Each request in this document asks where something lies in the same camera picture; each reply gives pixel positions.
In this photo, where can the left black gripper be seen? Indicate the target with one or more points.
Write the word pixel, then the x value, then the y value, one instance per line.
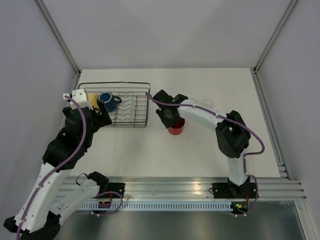
pixel 103 119

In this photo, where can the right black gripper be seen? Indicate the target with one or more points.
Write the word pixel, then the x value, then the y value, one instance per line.
pixel 167 123

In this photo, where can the red mug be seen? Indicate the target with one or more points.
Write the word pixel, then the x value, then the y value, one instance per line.
pixel 177 128

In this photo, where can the blue mug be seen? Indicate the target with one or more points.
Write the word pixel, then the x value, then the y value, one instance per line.
pixel 109 100

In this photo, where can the clear glass cup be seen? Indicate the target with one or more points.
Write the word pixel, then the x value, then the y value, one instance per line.
pixel 207 103
pixel 193 100

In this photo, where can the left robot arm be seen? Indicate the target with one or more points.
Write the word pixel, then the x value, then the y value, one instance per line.
pixel 40 218

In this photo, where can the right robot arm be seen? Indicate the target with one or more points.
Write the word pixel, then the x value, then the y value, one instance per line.
pixel 232 137

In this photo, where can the pale yellow mug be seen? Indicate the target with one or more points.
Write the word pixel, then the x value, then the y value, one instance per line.
pixel 92 98

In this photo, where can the black wire dish rack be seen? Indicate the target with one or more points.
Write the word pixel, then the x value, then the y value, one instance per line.
pixel 133 110

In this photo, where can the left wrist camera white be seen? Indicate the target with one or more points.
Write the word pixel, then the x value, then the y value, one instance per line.
pixel 81 97

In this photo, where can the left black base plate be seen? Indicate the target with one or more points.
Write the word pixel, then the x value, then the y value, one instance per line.
pixel 117 187

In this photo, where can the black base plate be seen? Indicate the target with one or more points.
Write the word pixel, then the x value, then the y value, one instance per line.
pixel 223 190
pixel 117 187

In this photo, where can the white slotted cable duct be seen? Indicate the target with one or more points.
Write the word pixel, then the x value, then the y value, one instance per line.
pixel 93 205

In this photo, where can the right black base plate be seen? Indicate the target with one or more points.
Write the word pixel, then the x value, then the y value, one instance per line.
pixel 223 190

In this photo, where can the left aluminium frame post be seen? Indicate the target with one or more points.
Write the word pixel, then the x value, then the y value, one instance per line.
pixel 57 35

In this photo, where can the aluminium frame post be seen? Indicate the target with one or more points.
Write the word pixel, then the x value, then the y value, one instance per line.
pixel 275 34
pixel 57 35

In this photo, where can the aluminium front rail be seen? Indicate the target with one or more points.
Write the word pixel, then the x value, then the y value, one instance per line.
pixel 196 188

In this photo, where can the right aluminium frame post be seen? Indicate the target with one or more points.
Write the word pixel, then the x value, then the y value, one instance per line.
pixel 275 34

